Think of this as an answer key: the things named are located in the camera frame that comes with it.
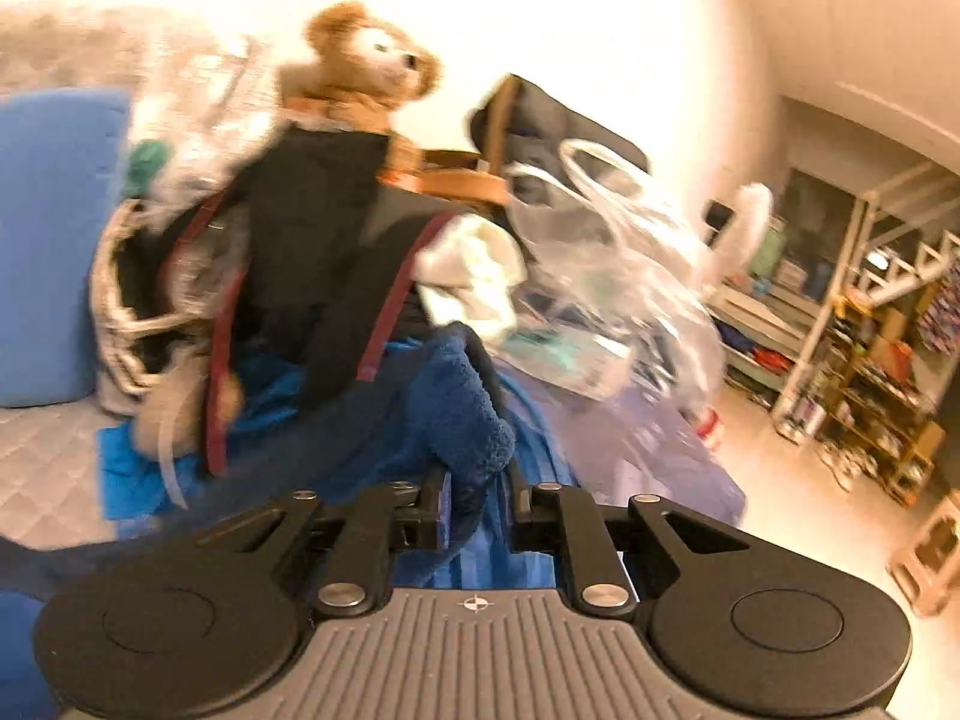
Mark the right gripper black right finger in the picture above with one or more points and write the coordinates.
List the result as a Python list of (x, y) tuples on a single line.
[(566, 523)]

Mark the black bag with straps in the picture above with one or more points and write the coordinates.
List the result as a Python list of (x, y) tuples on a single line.
[(328, 233)]

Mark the white striped tote bag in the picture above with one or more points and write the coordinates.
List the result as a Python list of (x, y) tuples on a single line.
[(136, 327)]

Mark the wooden stool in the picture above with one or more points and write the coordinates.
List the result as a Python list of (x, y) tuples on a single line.
[(926, 570)]

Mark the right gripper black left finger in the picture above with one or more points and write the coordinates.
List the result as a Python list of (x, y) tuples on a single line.
[(402, 517)]

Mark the grey quilted bedspread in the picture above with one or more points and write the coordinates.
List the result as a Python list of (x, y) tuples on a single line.
[(49, 488)]

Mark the right blue striped pillow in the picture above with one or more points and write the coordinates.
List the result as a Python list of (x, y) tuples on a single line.
[(63, 168)]

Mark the blue fleece jacket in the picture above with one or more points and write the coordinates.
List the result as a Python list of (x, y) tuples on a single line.
[(433, 402)]

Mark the white metal shelf rack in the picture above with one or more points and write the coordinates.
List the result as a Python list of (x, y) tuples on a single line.
[(834, 263)]

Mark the clear plastic bag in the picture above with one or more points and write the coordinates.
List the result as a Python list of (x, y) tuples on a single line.
[(613, 295)]

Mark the floral beige cover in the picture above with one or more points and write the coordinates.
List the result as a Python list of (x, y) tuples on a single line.
[(60, 46)]

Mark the brown teddy bear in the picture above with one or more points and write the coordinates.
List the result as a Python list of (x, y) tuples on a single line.
[(366, 69)]

